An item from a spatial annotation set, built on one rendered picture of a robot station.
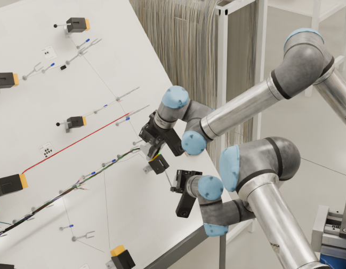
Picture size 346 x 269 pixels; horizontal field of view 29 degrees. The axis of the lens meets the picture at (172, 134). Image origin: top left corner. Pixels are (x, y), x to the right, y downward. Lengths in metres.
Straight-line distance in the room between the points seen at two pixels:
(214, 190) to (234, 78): 1.43
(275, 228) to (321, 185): 2.62
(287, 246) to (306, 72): 0.51
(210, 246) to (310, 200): 1.52
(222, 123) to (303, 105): 3.18
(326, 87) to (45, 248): 1.02
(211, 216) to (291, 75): 0.53
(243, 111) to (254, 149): 0.21
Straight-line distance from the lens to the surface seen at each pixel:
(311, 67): 1.90
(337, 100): 2.07
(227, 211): 2.13
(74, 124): 2.26
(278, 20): 6.61
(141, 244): 2.38
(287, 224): 1.68
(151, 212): 2.43
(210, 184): 2.08
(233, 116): 1.96
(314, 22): 4.99
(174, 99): 2.10
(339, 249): 2.21
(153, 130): 2.28
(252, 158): 1.75
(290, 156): 1.80
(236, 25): 3.33
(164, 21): 3.11
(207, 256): 2.75
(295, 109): 5.07
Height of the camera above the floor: 2.50
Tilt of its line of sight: 32 degrees down
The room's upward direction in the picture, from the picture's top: 1 degrees counter-clockwise
